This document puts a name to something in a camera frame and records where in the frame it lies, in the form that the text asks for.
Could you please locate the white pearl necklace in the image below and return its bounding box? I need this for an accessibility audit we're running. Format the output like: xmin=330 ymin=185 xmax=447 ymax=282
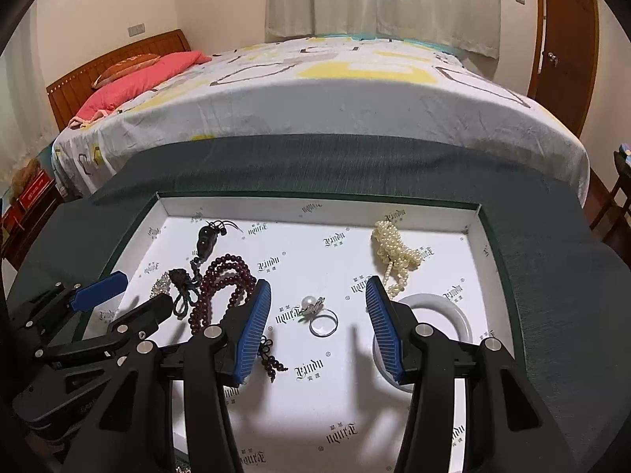
xmin=371 ymin=220 xmax=425 ymax=301

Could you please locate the wooden headboard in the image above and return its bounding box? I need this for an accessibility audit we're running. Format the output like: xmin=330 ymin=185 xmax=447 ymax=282
xmin=47 ymin=30 xmax=193 ymax=131

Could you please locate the brown wooden door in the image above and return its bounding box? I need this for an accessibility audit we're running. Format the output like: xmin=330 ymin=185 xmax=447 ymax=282
xmin=527 ymin=0 xmax=599 ymax=136

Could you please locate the dark grey tablecloth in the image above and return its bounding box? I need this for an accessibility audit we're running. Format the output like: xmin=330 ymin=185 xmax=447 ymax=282
xmin=7 ymin=133 xmax=631 ymax=473

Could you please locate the dark wooden chair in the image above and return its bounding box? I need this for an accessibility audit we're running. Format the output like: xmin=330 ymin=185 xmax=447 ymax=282
xmin=589 ymin=150 xmax=631 ymax=244

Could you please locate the dark carved pendant cord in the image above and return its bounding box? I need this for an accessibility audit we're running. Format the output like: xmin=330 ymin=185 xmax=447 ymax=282
xmin=170 ymin=221 xmax=242 ymax=323

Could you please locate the brown teddy bear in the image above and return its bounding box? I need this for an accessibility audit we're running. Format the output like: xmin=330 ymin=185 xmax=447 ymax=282
xmin=10 ymin=158 xmax=43 ymax=193

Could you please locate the wooden nightstand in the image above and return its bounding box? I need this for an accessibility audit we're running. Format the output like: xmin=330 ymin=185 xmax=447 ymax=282
xmin=0 ymin=190 xmax=65 ymax=272

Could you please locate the red gift box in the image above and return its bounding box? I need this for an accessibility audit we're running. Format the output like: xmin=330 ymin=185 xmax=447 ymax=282
xmin=17 ymin=170 xmax=55 ymax=212

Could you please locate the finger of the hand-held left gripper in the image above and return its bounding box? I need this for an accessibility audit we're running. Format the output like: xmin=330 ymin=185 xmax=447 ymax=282
xmin=10 ymin=271 xmax=130 ymax=356
xmin=34 ymin=294 xmax=173 ymax=369

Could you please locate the orange patterned pillow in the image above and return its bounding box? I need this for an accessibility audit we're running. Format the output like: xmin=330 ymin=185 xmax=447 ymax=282
xmin=91 ymin=53 xmax=163 ymax=90

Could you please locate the dark green shallow box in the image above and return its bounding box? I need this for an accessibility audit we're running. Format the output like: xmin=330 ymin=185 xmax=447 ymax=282
xmin=74 ymin=190 xmax=528 ymax=473

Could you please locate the white striped curtain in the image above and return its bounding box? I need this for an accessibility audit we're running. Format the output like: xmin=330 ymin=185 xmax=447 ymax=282
xmin=263 ymin=0 xmax=508 ymax=60

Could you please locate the pink pillow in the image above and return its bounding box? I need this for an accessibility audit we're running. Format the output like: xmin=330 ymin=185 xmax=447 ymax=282
xmin=69 ymin=50 xmax=212 ymax=126

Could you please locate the pale jade bangle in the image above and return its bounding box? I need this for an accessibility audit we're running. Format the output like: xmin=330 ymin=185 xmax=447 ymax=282
xmin=372 ymin=293 xmax=473 ymax=395

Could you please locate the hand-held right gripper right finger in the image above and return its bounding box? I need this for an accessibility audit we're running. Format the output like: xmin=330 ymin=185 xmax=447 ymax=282
xmin=365 ymin=276 xmax=582 ymax=473

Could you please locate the dark red bead bracelet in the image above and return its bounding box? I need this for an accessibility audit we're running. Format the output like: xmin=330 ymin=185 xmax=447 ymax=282
xmin=190 ymin=253 xmax=289 ymax=385

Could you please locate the bed with patterned sheet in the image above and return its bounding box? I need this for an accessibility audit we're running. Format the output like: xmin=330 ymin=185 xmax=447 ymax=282
xmin=52 ymin=30 xmax=592 ymax=208

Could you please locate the silver pearl ring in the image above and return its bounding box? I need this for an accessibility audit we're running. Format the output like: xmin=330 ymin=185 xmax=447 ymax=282
xmin=298 ymin=296 xmax=339 ymax=338

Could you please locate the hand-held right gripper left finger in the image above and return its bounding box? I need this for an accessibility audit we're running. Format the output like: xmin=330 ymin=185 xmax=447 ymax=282
xmin=63 ymin=278 xmax=273 ymax=473

